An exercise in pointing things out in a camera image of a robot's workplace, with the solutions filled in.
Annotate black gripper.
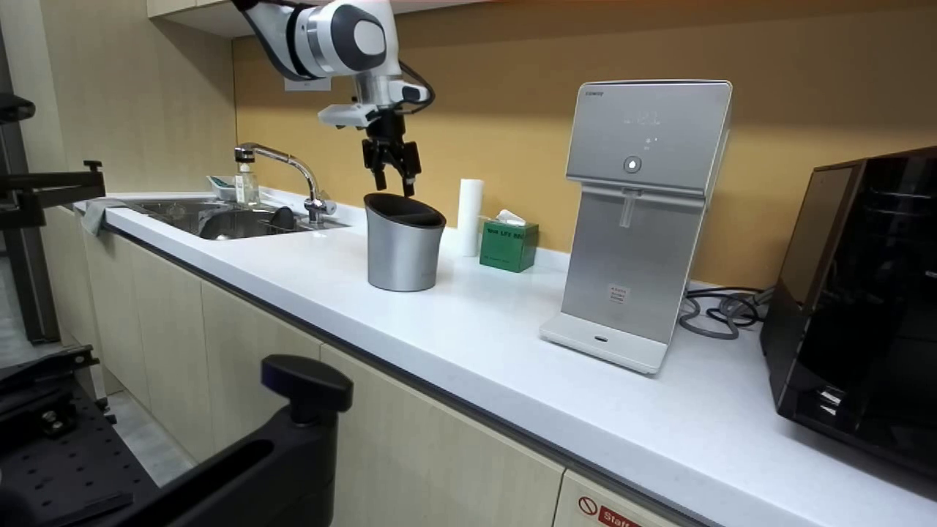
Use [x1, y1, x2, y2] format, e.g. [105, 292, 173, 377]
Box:
[360, 106, 426, 201]

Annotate silver jug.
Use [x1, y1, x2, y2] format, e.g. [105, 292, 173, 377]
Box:
[360, 194, 452, 295]

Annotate chrome kitchen faucet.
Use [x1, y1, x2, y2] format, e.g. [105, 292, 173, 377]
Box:
[233, 139, 338, 224]

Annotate steel kitchen sink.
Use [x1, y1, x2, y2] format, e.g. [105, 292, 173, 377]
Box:
[123, 197, 347, 243]

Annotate black countertop appliance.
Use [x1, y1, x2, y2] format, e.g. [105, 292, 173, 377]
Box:
[758, 142, 937, 482]

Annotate white plastic piece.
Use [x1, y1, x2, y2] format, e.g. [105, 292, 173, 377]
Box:
[454, 175, 490, 261]

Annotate green tissue box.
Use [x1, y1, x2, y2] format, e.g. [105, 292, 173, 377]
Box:
[477, 208, 541, 276]

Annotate clear soap bottle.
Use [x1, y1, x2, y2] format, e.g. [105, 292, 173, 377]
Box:
[233, 157, 265, 208]

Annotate white coffee machine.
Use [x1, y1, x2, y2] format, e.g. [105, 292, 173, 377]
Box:
[540, 76, 736, 381]

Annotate grey dish cloth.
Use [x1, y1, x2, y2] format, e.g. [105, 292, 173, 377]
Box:
[74, 197, 130, 236]

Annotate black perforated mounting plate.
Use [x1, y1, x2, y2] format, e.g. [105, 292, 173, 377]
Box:
[0, 416, 162, 527]

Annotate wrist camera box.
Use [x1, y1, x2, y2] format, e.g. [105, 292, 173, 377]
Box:
[317, 97, 385, 132]

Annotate beige wall cabinet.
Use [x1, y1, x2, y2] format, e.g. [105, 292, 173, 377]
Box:
[143, 0, 493, 44]

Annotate coiled black power cable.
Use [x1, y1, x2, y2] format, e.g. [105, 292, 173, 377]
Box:
[676, 283, 776, 343]

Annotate black camera stand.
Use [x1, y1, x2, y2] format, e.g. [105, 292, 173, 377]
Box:
[0, 25, 110, 350]

